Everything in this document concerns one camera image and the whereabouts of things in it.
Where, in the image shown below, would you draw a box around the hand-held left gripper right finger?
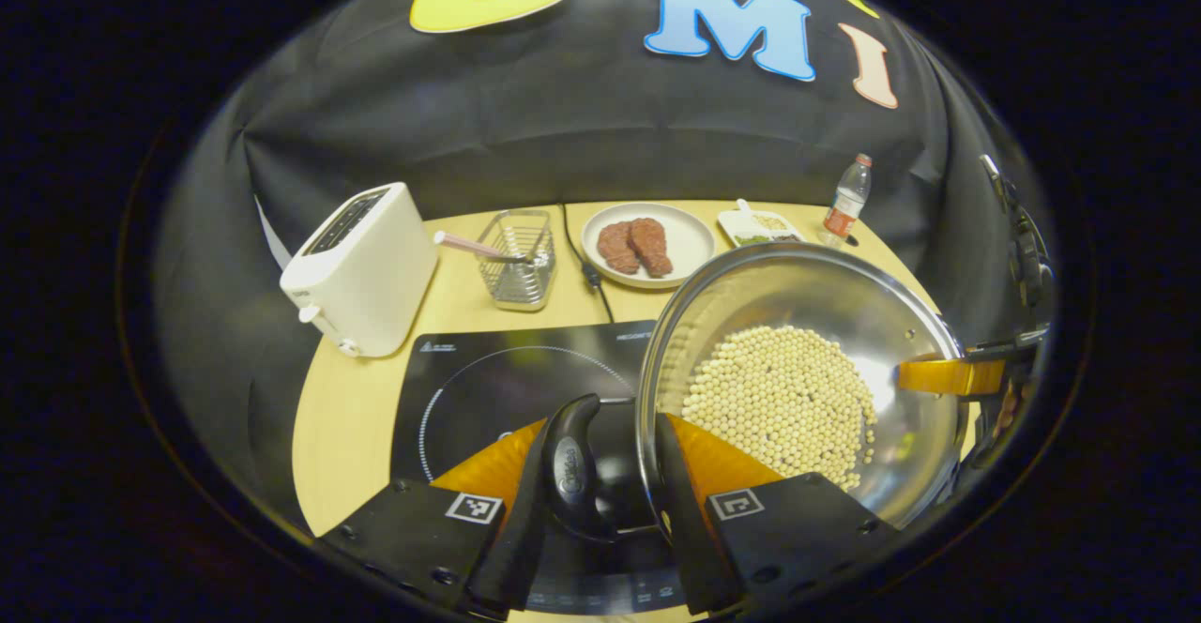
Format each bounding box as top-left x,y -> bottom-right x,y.
651,412 -> 902,617

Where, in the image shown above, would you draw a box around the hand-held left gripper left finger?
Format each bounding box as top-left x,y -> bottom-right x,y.
313,418 -> 556,619

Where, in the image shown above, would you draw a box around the black induction cooktop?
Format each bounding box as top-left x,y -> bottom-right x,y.
389,320 -> 700,616

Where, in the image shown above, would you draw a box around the pile of soybeans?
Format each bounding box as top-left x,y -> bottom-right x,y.
682,325 -> 878,493

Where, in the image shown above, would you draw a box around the steel pot with black handle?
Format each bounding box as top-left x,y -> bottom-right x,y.
540,242 -> 969,549

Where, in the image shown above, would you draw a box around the clear plastic water bottle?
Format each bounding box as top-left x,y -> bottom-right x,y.
822,153 -> 874,250

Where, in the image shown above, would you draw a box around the white divided bean dish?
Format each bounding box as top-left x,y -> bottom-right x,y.
717,198 -> 807,250

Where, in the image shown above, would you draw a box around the brown meat piece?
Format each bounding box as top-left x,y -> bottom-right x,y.
628,217 -> 675,279
596,220 -> 643,276

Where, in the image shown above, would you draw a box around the round white plate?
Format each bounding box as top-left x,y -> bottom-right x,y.
580,202 -> 717,290

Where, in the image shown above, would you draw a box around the pink utensil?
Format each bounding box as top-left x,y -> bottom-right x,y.
433,230 -> 528,265

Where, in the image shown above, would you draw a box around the white toaster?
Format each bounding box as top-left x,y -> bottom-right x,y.
279,181 -> 440,359

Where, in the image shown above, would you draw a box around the black backdrop cloth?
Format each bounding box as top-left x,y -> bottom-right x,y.
150,0 -> 1057,539

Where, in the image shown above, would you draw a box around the wire mesh basket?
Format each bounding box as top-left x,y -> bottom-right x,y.
476,208 -> 558,313

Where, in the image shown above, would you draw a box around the black power cable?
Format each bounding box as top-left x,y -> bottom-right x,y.
560,202 -> 616,325

